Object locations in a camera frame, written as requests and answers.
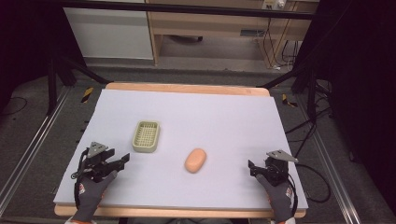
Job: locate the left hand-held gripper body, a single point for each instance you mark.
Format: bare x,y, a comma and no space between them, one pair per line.
93,161

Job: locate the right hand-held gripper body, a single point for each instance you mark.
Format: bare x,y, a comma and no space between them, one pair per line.
277,169

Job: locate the person's right hand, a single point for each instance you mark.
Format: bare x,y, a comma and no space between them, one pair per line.
279,199

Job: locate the person's left hand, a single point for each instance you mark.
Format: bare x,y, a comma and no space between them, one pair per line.
90,196

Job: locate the green slotted soap dish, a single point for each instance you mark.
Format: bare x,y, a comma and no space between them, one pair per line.
146,136

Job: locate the orange bread roll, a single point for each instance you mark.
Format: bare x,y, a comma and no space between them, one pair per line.
195,160

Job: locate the yellow black floor tape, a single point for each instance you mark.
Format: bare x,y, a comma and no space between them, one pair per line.
288,101
87,95

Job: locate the white table mat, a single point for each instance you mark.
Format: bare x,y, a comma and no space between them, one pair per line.
193,118

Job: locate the wooden table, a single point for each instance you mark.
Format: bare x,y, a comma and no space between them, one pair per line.
186,88

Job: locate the white cabinet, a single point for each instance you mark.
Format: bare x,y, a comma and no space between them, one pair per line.
109,34

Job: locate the wooden desk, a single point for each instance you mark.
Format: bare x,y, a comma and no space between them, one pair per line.
202,23

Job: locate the white power strip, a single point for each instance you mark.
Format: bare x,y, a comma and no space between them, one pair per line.
274,3

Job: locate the metal floor rail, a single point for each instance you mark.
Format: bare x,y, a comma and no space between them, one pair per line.
34,140
333,168

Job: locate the black frame leg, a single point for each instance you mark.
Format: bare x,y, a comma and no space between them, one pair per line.
65,74
306,81

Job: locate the black metal frame bar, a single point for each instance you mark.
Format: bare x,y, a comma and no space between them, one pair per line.
186,8

